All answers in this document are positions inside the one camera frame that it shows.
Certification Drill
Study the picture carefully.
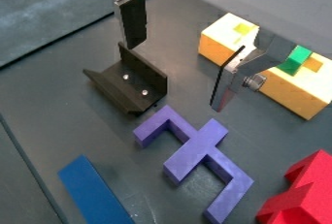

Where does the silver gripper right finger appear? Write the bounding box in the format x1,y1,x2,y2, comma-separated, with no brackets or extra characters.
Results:
210,28,297,112

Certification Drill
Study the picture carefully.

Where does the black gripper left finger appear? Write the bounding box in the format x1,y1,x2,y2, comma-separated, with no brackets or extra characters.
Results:
114,0,146,49

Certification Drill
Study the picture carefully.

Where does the blue bar block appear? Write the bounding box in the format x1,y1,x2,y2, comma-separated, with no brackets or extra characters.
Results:
59,155,134,224

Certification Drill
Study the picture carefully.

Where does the yellow puzzle board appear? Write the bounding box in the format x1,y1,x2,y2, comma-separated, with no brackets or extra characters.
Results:
198,14,332,120

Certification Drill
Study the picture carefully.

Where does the green bar block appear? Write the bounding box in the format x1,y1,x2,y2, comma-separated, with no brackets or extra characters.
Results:
276,46,312,76

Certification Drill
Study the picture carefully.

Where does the purple puzzle piece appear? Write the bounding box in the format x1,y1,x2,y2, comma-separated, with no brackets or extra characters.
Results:
134,106,253,224

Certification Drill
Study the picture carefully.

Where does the red puzzle piece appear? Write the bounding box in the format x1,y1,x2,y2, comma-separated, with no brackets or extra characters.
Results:
256,149,332,224

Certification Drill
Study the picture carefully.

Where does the black angle bracket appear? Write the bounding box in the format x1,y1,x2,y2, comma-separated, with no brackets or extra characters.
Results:
83,43,167,115

